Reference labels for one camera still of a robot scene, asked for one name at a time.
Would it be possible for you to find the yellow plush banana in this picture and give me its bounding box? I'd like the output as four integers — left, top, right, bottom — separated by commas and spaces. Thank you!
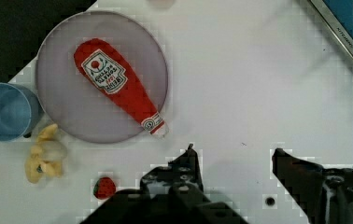
24, 124, 67, 184

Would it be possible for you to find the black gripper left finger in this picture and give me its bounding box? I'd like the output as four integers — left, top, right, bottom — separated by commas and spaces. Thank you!
140, 143, 204, 198

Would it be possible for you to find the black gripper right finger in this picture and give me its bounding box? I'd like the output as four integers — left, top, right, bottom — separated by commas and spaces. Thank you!
272, 148, 353, 224

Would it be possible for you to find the red plush ketchup bottle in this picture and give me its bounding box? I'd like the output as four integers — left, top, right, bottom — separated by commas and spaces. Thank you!
74, 38, 169, 138

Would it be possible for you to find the grey round plate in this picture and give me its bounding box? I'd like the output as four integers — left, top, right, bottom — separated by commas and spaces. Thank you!
35, 11, 169, 144

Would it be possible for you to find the blue cup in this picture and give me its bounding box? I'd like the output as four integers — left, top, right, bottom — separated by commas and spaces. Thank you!
0, 83, 44, 142

